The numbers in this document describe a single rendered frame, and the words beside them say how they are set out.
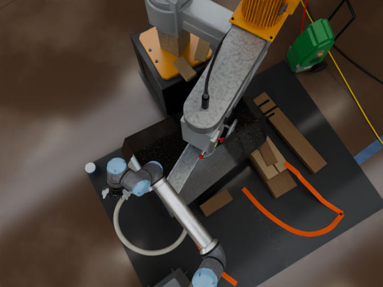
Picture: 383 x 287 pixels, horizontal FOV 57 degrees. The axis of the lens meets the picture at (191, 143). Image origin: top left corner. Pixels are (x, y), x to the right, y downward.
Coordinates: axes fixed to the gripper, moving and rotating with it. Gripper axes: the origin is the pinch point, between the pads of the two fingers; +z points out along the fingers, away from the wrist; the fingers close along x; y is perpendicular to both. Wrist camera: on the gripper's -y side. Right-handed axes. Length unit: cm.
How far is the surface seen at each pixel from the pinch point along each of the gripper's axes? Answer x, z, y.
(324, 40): 172, 2, -170
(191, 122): 37, -38, -27
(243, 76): 64, -53, -51
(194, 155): 50, 20, -44
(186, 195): 52, 67, -35
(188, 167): 47, 24, -35
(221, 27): 57, -45, -102
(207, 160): 66, 44, -55
